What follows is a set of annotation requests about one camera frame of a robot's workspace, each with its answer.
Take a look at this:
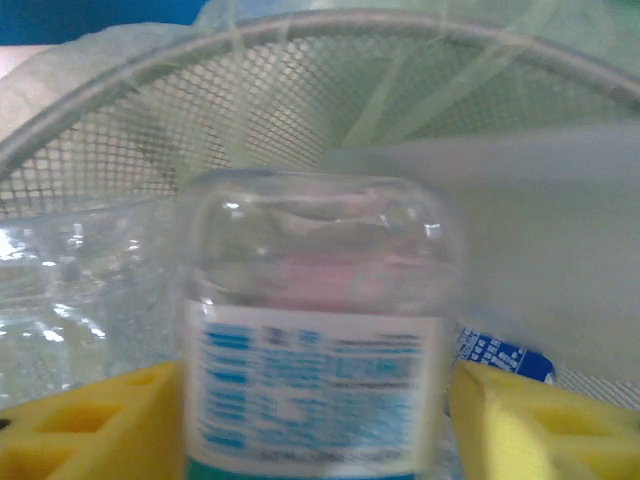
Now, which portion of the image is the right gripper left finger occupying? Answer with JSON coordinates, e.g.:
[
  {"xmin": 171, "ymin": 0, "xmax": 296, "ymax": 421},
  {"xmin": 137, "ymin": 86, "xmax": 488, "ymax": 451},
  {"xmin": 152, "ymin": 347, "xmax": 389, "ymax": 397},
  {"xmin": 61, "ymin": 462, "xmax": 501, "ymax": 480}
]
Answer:
[{"xmin": 0, "ymin": 360, "xmax": 186, "ymax": 480}]

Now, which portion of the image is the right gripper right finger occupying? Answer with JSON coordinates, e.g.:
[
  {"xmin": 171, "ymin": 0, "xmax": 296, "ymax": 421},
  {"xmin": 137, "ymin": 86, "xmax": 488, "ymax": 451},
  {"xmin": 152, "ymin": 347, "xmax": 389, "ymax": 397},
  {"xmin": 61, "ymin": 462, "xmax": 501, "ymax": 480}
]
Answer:
[{"xmin": 449, "ymin": 360, "xmax": 640, "ymax": 480}]

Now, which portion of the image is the Pocari Sweat bottle blue label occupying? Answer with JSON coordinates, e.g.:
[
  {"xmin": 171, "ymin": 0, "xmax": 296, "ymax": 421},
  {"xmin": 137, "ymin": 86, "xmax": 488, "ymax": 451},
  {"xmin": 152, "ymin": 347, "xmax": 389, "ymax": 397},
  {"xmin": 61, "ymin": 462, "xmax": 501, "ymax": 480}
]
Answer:
[{"xmin": 455, "ymin": 327, "xmax": 557, "ymax": 385}]

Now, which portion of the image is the clear bottle pale blue label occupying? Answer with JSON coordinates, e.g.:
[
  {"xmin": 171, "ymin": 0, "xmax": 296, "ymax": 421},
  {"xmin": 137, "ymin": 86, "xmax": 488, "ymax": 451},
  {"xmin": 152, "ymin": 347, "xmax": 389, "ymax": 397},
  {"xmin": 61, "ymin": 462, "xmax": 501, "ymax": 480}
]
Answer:
[{"xmin": 0, "ymin": 199, "xmax": 187, "ymax": 406}]

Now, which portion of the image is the grey wire mesh bin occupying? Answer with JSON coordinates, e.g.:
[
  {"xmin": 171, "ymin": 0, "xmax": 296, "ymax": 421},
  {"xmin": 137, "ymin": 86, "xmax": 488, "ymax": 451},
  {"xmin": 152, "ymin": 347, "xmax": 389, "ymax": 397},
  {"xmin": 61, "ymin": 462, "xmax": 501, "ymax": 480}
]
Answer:
[{"xmin": 0, "ymin": 8, "xmax": 640, "ymax": 401}]

